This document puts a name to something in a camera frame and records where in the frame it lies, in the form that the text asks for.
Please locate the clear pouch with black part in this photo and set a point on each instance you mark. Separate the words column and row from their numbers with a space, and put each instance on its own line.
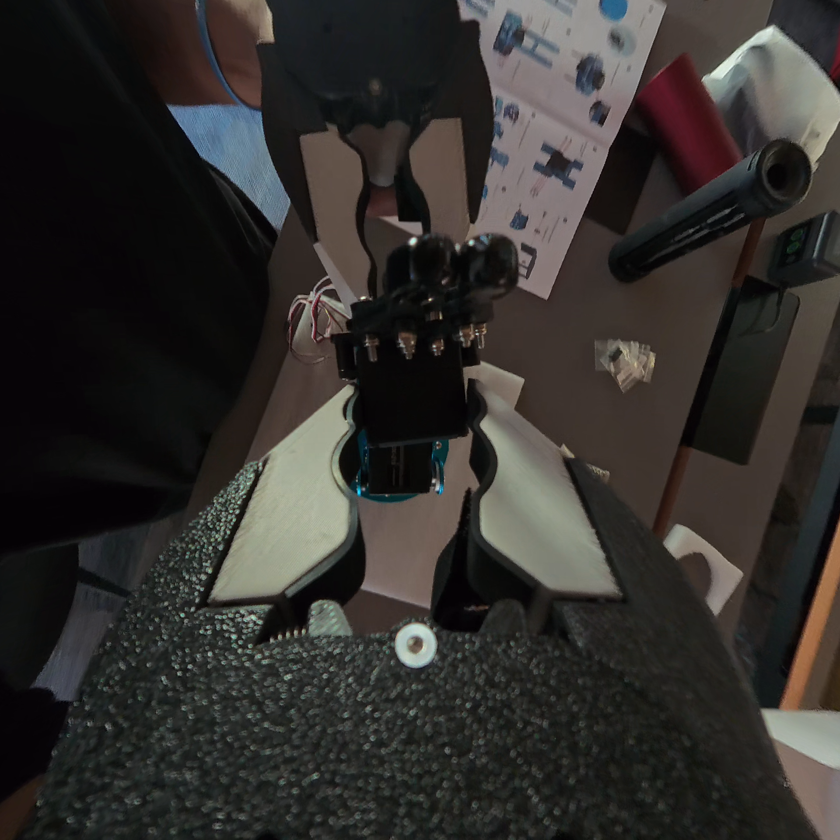
column 623, row 364

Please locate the printed instruction leaflet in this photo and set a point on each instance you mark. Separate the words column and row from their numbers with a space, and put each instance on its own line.
column 564, row 197

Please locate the black device green display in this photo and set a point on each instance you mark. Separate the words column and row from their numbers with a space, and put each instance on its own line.
column 800, row 249

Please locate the white crumpled wrapper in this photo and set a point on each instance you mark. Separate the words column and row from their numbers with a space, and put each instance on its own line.
column 768, row 72

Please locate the black square pad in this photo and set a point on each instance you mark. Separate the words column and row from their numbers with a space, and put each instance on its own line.
column 617, row 190

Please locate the white paper sheet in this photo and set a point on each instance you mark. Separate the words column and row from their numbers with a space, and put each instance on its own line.
column 807, row 741

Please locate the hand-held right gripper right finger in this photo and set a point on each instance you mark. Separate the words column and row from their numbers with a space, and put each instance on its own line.
column 544, row 518

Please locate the person's black shirt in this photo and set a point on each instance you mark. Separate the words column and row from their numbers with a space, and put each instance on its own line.
column 98, row 262

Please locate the blue wristband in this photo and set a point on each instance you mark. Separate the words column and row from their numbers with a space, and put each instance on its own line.
column 213, row 65

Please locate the person's left hand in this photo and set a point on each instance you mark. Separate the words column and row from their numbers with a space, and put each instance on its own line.
column 382, row 202

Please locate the dark red cylinder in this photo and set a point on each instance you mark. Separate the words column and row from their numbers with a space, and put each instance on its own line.
column 682, row 118

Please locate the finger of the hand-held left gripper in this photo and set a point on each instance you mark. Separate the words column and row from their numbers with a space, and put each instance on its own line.
column 328, row 197
column 446, row 177

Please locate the white foam sheet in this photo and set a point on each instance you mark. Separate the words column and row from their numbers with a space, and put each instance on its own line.
column 407, row 558

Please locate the black cylinder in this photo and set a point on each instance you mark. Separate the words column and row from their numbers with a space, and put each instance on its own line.
column 695, row 223

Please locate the light wooden table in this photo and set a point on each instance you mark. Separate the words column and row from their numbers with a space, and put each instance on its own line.
column 817, row 623

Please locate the person's left forearm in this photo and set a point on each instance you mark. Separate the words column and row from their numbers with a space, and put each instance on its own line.
column 249, row 59

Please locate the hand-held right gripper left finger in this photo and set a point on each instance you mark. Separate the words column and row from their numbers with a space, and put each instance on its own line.
column 289, row 518

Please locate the blue toy robot arm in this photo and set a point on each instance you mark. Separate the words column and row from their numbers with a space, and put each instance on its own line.
column 413, row 394

